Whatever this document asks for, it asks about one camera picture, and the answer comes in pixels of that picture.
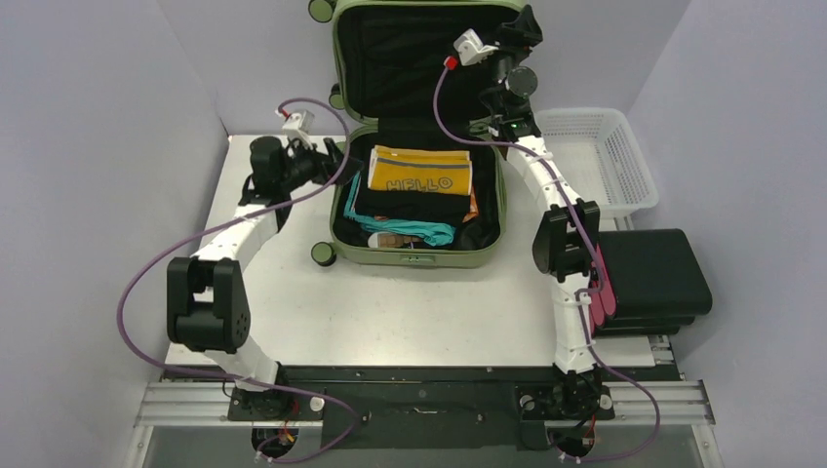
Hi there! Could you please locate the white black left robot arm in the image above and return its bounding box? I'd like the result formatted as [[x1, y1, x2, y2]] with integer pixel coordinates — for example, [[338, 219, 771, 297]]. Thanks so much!
[[167, 136, 363, 419]]

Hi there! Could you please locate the orange item in suitcase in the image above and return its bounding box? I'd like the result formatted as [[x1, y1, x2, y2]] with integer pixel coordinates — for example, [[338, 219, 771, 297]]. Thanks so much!
[[463, 190, 479, 223]]

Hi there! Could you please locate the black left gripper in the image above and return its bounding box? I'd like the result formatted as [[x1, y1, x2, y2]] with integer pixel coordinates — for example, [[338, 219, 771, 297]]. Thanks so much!
[[279, 136, 364, 194]]

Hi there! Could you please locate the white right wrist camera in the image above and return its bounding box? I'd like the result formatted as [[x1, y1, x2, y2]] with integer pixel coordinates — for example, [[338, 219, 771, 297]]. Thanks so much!
[[453, 29, 499, 66]]

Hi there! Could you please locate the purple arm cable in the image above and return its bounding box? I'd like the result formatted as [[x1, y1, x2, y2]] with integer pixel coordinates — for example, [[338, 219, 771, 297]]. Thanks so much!
[[116, 97, 358, 465], [431, 57, 661, 465]]

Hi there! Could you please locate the white brown cosmetic palette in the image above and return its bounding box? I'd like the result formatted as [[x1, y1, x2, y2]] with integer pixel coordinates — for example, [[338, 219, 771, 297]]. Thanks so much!
[[368, 232, 423, 249]]

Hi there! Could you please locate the black folded garment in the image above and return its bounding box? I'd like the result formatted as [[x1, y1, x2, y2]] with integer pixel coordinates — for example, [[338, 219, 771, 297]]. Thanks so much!
[[354, 189, 475, 226]]

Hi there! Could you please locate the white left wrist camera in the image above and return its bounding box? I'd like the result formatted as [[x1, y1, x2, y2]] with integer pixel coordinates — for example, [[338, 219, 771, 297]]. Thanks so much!
[[282, 109, 315, 149]]

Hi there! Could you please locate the black and pink storage organizer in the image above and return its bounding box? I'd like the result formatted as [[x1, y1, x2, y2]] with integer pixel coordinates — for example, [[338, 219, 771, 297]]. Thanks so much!
[[589, 228, 713, 337]]

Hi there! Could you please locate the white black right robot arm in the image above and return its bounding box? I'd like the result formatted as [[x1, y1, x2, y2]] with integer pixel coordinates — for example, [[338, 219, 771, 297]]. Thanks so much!
[[480, 5, 600, 416]]

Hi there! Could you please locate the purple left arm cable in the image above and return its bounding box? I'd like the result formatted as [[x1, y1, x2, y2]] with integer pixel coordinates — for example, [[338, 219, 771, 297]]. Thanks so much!
[[116, 97, 358, 465]]

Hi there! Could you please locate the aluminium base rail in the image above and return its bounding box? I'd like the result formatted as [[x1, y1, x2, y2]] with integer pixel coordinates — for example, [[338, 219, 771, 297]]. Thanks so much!
[[135, 381, 715, 428]]

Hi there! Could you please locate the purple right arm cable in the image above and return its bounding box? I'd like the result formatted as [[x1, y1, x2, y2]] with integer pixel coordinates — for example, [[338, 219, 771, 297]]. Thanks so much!
[[431, 57, 661, 465]]

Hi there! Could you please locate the green hard-shell suitcase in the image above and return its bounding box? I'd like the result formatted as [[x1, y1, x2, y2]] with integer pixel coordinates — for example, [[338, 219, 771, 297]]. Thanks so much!
[[308, 1, 539, 268]]

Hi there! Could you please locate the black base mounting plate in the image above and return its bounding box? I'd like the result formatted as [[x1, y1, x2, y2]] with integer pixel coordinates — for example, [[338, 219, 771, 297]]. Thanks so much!
[[167, 365, 679, 460]]

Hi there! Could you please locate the yellow folded hello towel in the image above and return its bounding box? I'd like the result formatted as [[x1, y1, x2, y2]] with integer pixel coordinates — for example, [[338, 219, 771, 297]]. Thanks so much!
[[367, 145, 473, 196]]

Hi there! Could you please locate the teal garment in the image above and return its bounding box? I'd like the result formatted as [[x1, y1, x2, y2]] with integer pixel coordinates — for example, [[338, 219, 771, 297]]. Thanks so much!
[[343, 175, 456, 247]]

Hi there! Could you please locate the white perforated plastic basket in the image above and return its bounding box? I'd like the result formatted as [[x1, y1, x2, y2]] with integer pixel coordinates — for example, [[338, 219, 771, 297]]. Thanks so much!
[[534, 107, 659, 219]]

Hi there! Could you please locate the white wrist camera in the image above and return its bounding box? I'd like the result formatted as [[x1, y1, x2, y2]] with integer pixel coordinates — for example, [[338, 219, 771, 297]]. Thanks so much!
[[282, 109, 315, 149], [453, 29, 499, 66]]

